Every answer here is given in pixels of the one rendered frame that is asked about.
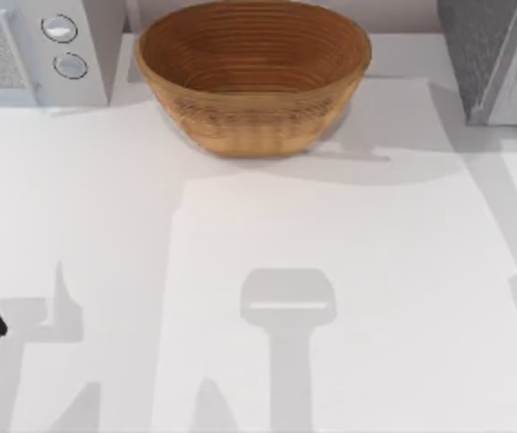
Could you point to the pale microwave oven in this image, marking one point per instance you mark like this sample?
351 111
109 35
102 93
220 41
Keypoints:
100 54

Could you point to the brown woven basket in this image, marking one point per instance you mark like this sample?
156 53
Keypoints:
249 122

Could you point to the round microwave knob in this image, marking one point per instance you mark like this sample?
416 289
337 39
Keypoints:
59 28
70 65

